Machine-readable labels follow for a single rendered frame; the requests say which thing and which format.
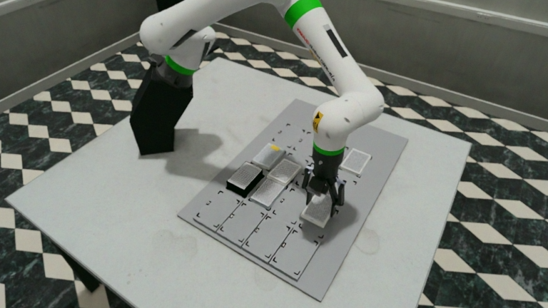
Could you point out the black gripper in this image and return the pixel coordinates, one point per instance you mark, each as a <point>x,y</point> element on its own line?
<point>331,175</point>

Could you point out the clear plastic lid with yellow tape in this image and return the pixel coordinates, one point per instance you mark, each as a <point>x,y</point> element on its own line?
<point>268,155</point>

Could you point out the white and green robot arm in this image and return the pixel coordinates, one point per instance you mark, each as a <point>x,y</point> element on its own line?
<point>359,102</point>

